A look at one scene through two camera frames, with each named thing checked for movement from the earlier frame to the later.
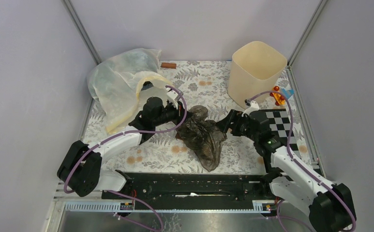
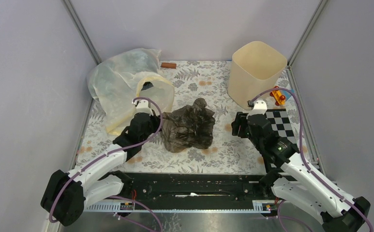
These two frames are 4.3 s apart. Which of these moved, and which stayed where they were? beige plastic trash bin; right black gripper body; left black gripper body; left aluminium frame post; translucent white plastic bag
Moved: left black gripper body
Stayed: translucent white plastic bag; right black gripper body; beige plastic trash bin; left aluminium frame post
